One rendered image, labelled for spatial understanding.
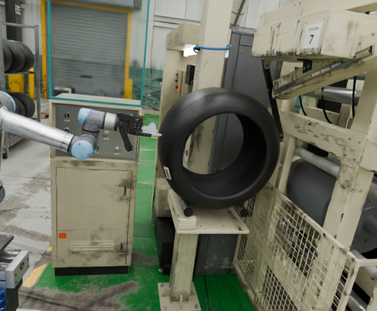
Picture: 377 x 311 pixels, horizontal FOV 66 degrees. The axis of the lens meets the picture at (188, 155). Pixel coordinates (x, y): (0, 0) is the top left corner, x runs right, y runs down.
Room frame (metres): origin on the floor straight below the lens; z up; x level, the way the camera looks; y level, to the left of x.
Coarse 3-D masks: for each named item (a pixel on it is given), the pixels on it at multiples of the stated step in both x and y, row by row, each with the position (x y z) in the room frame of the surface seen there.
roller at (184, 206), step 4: (180, 200) 1.32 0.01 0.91; (184, 200) 1.30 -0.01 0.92; (184, 204) 1.26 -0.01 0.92; (188, 204) 1.26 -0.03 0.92; (184, 208) 1.23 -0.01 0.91; (188, 208) 1.22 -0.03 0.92; (184, 212) 1.21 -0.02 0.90; (188, 212) 1.22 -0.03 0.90; (192, 212) 1.22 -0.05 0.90; (188, 216) 1.22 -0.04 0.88
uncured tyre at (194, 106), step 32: (192, 96) 1.34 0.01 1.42; (224, 96) 1.27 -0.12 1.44; (160, 128) 1.38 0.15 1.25; (192, 128) 1.21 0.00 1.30; (256, 128) 1.55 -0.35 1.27; (160, 160) 1.25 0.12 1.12; (256, 160) 1.52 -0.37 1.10; (192, 192) 1.22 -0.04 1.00; (224, 192) 1.45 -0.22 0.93; (256, 192) 1.30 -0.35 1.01
